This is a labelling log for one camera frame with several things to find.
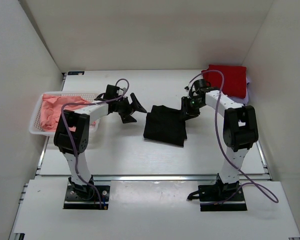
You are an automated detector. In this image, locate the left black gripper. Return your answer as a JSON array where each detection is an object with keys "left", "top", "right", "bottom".
[{"left": 114, "top": 93, "right": 147, "bottom": 124}]

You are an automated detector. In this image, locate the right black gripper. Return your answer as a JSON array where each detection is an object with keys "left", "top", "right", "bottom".
[{"left": 179, "top": 96, "right": 205, "bottom": 121}]

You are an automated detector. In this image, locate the black t shirt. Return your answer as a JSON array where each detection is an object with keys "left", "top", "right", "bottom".
[{"left": 143, "top": 105, "right": 188, "bottom": 147}]

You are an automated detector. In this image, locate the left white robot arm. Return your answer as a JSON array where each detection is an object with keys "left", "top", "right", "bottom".
[{"left": 53, "top": 84, "right": 147, "bottom": 201}]

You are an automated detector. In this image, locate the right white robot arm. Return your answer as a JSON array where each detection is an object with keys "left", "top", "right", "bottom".
[{"left": 181, "top": 78, "right": 259, "bottom": 200}]

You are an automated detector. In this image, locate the red folded t shirt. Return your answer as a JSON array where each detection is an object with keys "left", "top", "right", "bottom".
[{"left": 201, "top": 64, "right": 247, "bottom": 99}]

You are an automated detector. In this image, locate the lavender folded t shirt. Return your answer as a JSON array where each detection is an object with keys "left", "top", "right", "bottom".
[{"left": 231, "top": 77, "right": 251, "bottom": 105}]

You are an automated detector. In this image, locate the small dark label sticker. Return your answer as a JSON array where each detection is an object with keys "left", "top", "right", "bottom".
[{"left": 67, "top": 71, "right": 85, "bottom": 76}]

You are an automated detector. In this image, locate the pink t shirt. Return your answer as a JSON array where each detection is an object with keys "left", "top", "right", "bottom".
[{"left": 40, "top": 93, "right": 91, "bottom": 132}]

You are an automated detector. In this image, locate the white plastic basket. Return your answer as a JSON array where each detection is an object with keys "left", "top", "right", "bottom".
[{"left": 29, "top": 91, "right": 98, "bottom": 141}]

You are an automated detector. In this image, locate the white front board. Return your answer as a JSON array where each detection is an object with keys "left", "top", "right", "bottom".
[{"left": 13, "top": 178, "right": 300, "bottom": 240}]

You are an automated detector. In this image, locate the aluminium rail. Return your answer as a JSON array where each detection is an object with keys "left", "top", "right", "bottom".
[{"left": 34, "top": 173, "right": 272, "bottom": 183}]

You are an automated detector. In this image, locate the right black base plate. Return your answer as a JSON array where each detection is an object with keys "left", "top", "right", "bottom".
[{"left": 186, "top": 176, "right": 248, "bottom": 212}]

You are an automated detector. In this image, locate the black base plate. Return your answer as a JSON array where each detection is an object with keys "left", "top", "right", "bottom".
[
  {"left": 63, "top": 180, "right": 111, "bottom": 211},
  {"left": 186, "top": 176, "right": 248, "bottom": 212}
]

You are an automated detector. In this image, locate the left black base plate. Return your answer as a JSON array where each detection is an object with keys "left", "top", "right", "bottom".
[{"left": 63, "top": 180, "right": 111, "bottom": 211}]

